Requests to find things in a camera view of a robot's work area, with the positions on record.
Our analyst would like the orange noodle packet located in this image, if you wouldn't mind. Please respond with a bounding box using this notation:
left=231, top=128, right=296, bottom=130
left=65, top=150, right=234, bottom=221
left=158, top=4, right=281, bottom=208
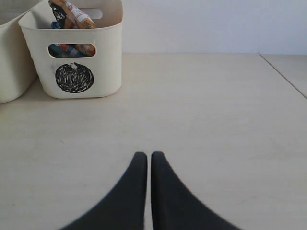
left=47, top=0, right=96, bottom=58

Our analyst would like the cream bin with circle mark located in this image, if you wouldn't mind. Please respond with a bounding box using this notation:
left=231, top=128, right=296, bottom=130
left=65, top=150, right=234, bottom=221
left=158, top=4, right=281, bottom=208
left=19, top=0, right=123, bottom=99

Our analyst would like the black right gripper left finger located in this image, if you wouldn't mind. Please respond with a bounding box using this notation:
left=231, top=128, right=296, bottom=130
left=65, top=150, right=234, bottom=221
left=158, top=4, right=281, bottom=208
left=63, top=152, right=147, bottom=230

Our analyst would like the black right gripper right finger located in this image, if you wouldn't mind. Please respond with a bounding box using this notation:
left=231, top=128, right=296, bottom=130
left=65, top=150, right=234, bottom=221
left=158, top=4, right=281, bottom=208
left=151, top=151, right=239, bottom=230

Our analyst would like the cream bin with square mark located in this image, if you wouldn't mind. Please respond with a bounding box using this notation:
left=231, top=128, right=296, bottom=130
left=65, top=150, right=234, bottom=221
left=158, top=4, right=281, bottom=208
left=0, top=13, right=37, bottom=104

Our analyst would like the blue noodle packet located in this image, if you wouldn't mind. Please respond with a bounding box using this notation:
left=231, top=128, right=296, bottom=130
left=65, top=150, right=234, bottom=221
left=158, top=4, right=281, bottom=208
left=49, top=44, right=83, bottom=58

